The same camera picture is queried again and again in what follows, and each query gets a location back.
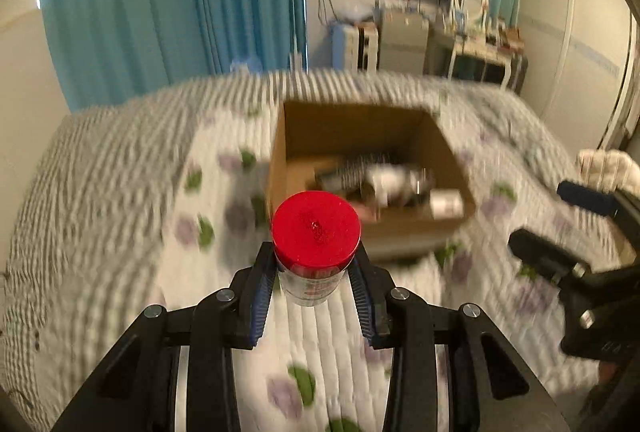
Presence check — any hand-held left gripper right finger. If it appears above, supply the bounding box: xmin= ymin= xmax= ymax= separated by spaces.
xmin=347 ymin=245 xmax=571 ymax=432

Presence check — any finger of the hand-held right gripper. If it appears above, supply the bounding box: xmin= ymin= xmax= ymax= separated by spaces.
xmin=507 ymin=228 xmax=592 ymax=287
xmin=556 ymin=181 xmax=618 ymax=217

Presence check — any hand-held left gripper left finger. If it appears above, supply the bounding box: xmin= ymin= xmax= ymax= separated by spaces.
xmin=52 ymin=242 xmax=278 ymax=432

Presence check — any red-lidded clear jar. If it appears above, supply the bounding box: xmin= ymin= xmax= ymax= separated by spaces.
xmin=271 ymin=191 xmax=362 ymax=309

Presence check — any white spray bottle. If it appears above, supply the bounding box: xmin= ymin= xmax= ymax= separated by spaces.
xmin=365 ymin=165 xmax=417 ymax=206

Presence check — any cardboard box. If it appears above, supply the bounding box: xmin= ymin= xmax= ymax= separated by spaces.
xmin=267 ymin=100 xmax=477 ymax=263

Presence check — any cream padded jacket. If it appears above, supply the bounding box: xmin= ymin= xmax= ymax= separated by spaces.
xmin=575 ymin=147 xmax=640 ymax=194

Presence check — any floral quilted blanket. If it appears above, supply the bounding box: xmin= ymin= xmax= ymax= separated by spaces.
xmin=150 ymin=107 xmax=626 ymax=432

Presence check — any small white jar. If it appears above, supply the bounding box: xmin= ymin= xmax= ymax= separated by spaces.
xmin=429 ymin=189 xmax=465 ymax=219

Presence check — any dark striped packet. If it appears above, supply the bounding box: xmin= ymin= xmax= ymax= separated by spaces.
xmin=315 ymin=159 xmax=372 ymax=194

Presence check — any dark suitcase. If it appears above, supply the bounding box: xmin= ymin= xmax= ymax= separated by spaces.
xmin=510 ymin=55 xmax=529 ymax=96

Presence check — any white louvred wardrobe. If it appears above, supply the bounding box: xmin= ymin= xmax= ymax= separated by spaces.
xmin=517 ymin=0 xmax=640 ymax=148

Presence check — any white dressing table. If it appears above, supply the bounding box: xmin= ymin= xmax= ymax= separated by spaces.
xmin=440 ymin=30 xmax=518 ymax=90

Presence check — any grey small fridge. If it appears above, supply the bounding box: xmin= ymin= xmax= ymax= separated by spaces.
xmin=380 ymin=7 xmax=431 ymax=73

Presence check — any wide teal curtain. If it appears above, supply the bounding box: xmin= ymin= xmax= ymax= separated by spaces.
xmin=39 ymin=0 xmax=202 ymax=111

